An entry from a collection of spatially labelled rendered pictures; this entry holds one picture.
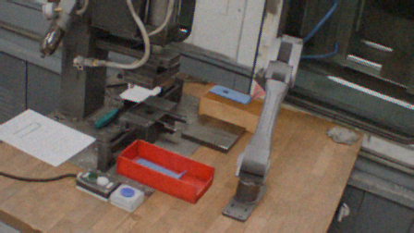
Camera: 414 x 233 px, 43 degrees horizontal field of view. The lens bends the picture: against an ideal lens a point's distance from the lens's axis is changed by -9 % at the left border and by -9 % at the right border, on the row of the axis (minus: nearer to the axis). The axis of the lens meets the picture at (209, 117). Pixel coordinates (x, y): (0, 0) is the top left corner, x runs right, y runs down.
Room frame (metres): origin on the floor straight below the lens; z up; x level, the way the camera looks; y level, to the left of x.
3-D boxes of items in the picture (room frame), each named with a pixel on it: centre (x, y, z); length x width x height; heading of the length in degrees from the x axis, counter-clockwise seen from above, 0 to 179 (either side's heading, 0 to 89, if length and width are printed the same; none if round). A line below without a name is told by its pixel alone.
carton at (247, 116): (1.77, -0.10, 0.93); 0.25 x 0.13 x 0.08; 71
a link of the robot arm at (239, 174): (1.29, -0.14, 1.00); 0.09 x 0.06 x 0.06; 79
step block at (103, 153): (1.33, 0.27, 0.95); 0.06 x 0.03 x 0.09; 161
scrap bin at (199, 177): (1.32, 0.10, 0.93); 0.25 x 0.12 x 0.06; 71
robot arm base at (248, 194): (1.29, -0.14, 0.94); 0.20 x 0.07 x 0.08; 161
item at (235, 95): (1.78, -0.07, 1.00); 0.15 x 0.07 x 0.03; 70
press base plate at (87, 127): (1.62, 0.25, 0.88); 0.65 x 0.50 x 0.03; 161
